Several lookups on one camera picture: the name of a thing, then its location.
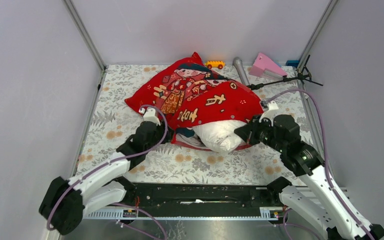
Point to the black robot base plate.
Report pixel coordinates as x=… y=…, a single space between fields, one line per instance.
x=164 y=195

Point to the blue block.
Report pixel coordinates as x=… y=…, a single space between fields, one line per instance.
x=292 y=63

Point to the left aluminium frame post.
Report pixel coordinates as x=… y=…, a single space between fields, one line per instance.
x=78 y=22

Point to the white pillow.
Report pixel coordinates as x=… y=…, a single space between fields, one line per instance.
x=219 y=136

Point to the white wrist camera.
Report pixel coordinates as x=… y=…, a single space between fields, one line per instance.
x=150 y=114
x=269 y=108

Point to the black tripod stand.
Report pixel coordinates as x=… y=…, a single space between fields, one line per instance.
x=302 y=75

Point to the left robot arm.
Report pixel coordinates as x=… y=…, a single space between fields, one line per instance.
x=67 y=201

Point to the yellow toy car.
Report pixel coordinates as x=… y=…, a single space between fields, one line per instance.
x=215 y=64

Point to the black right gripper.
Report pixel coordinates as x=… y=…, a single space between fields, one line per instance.
x=248 y=133

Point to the right aluminium frame post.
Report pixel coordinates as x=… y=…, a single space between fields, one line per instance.
x=318 y=29

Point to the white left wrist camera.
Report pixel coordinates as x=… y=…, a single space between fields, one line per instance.
x=150 y=114

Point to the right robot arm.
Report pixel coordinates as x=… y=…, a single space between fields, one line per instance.
x=335 y=218

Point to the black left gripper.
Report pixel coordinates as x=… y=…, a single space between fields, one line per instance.
x=168 y=136

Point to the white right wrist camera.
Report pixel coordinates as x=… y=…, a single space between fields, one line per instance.
x=269 y=108

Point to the slotted aluminium rail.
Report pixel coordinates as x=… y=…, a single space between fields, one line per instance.
x=188 y=213

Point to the aluminium frame post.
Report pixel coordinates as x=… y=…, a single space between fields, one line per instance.
x=318 y=29
x=78 y=22

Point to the pink wedge block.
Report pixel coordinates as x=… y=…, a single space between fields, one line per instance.
x=264 y=66

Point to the silver microphone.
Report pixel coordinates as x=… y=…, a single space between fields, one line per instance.
x=238 y=65

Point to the red cartoon print pillowcase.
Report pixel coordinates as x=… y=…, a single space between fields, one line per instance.
x=190 y=94

